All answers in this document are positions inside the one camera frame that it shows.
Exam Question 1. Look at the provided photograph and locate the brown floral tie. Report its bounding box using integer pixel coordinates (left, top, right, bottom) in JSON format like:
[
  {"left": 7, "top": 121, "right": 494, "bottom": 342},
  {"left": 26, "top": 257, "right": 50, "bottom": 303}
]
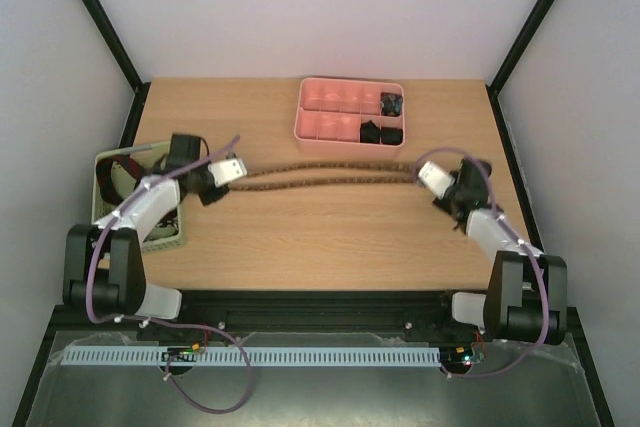
[{"left": 230, "top": 160, "right": 414, "bottom": 192}]

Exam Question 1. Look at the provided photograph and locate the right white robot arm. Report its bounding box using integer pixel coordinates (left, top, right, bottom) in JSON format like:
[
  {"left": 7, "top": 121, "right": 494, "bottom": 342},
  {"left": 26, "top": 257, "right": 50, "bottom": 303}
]
[{"left": 419, "top": 158, "right": 567, "bottom": 345}]

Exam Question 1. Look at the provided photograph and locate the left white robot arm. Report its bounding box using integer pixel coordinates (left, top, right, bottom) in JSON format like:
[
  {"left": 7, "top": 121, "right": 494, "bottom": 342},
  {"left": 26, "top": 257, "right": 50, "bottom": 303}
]
[{"left": 62, "top": 134, "right": 247, "bottom": 325}]

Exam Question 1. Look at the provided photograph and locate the green perforated basket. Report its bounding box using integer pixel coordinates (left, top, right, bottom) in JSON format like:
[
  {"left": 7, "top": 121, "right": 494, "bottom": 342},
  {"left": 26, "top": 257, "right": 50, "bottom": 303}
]
[{"left": 91, "top": 141, "right": 185, "bottom": 253}]

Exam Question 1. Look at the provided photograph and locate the red black striped tie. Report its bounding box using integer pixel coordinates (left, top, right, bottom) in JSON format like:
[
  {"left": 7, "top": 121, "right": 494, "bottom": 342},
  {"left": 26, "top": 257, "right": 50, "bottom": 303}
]
[{"left": 95, "top": 152, "right": 151, "bottom": 203}]

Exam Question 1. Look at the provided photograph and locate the rolled black tie right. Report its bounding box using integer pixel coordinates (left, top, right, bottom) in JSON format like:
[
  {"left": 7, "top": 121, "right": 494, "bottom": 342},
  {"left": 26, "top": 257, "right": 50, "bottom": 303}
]
[{"left": 380, "top": 127, "right": 404, "bottom": 146}]

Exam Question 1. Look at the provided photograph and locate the rolled black tie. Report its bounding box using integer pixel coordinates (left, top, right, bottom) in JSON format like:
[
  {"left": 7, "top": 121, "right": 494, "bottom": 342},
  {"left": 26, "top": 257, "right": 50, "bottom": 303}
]
[
  {"left": 380, "top": 127, "right": 404, "bottom": 146},
  {"left": 360, "top": 120, "right": 381, "bottom": 144}
]

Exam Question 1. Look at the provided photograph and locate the rolled black tie left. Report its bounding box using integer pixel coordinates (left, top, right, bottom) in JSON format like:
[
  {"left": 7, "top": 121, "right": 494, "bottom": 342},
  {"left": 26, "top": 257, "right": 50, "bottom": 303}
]
[{"left": 360, "top": 120, "right": 381, "bottom": 144}]

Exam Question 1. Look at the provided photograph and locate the rolled blue patterned tie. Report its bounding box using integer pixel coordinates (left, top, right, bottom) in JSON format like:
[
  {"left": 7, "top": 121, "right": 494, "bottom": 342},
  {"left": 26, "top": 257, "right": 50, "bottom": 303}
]
[{"left": 380, "top": 92, "right": 404, "bottom": 117}]

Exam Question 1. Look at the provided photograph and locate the pink compartment organizer box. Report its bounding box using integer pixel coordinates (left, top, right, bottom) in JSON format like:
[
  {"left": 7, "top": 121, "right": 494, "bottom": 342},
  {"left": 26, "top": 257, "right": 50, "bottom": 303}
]
[{"left": 294, "top": 77, "right": 407, "bottom": 160}]

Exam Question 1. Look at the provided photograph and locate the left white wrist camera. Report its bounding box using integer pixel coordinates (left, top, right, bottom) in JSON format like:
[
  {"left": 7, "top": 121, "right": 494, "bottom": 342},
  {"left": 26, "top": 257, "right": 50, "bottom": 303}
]
[{"left": 207, "top": 157, "right": 248, "bottom": 188}]

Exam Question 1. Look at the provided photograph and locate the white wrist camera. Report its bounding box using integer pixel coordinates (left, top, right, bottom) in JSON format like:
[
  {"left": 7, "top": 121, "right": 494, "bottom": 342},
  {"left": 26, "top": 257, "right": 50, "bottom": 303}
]
[
  {"left": 207, "top": 157, "right": 248, "bottom": 188},
  {"left": 417, "top": 161, "right": 455, "bottom": 199}
]

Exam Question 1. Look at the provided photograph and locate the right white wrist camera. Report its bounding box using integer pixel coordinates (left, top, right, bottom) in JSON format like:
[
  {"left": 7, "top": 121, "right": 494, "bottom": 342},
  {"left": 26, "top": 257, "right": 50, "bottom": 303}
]
[{"left": 417, "top": 161, "right": 455, "bottom": 199}]

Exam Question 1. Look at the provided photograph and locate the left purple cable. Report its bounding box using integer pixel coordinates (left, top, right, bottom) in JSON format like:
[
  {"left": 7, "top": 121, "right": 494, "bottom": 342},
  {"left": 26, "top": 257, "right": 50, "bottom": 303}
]
[{"left": 85, "top": 134, "right": 257, "bottom": 415}]

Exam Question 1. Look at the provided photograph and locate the purple cable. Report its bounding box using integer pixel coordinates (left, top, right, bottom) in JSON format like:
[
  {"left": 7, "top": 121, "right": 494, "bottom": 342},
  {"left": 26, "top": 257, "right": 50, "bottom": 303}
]
[
  {"left": 411, "top": 146, "right": 559, "bottom": 380},
  {"left": 85, "top": 134, "right": 257, "bottom": 415}
]

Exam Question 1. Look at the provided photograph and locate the black aluminium frame rail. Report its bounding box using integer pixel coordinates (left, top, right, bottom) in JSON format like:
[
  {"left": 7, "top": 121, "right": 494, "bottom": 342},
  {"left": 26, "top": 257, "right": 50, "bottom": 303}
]
[{"left": 49, "top": 289, "right": 581, "bottom": 338}]

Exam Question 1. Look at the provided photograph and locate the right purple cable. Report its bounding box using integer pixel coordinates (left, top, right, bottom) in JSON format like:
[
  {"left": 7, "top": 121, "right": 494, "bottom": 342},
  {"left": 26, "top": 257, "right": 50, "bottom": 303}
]
[{"left": 411, "top": 146, "right": 559, "bottom": 380}]

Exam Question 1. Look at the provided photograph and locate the light blue cable duct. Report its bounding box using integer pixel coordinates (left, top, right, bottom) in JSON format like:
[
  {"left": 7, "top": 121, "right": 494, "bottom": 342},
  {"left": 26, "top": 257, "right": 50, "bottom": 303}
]
[{"left": 61, "top": 346, "right": 441, "bottom": 368}]

